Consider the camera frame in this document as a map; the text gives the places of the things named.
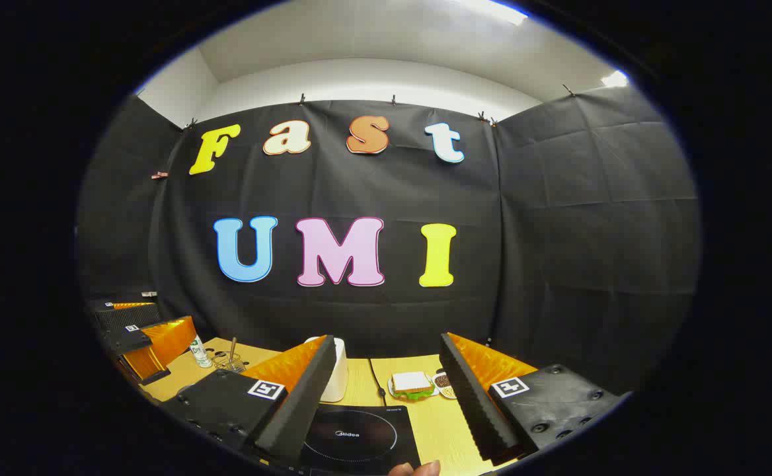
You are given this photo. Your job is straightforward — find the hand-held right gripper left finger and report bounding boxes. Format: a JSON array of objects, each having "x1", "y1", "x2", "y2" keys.
[{"x1": 160, "y1": 335, "x2": 338, "y2": 467}]

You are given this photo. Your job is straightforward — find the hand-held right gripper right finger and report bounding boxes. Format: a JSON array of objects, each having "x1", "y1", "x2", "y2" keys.
[{"x1": 439, "y1": 332, "x2": 630, "y2": 467}]

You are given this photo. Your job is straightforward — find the black induction cooktop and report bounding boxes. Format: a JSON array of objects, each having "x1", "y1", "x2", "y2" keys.
[{"x1": 299, "y1": 405, "x2": 421, "y2": 476}]

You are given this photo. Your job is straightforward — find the white divided dish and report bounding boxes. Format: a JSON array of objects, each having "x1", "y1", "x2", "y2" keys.
[{"x1": 431, "y1": 369, "x2": 458, "y2": 400}]

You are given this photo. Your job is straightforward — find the small white plate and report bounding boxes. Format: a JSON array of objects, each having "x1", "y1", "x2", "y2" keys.
[{"x1": 387, "y1": 374, "x2": 440, "y2": 402}]

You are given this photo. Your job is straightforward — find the white toaster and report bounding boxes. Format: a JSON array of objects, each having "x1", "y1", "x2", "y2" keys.
[{"x1": 305, "y1": 336, "x2": 349, "y2": 403}]

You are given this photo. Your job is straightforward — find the sandwich with lettuce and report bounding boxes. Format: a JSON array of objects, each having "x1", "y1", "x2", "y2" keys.
[{"x1": 391, "y1": 372, "x2": 434, "y2": 401}]

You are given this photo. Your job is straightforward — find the white and green bottle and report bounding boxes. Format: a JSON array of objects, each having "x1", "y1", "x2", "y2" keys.
[{"x1": 190, "y1": 336, "x2": 213, "y2": 369}]

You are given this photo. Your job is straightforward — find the black backdrop cloth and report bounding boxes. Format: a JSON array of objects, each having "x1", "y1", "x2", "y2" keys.
[{"x1": 75, "y1": 85, "x2": 701, "y2": 397}]

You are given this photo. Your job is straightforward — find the row of black backdrop clips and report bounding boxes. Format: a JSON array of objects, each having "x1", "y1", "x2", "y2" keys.
[{"x1": 184, "y1": 83, "x2": 575, "y2": 130}]

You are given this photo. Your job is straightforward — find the wire basket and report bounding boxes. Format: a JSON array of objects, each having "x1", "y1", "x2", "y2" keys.
[{"x1": 213, "y1": 352, "x2": 247, "y2": 374}]

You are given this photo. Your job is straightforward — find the black power cable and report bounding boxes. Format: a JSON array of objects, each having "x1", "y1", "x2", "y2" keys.
[{"x1": 367, "y1": 359, "x2": 387, "y2": 405}]

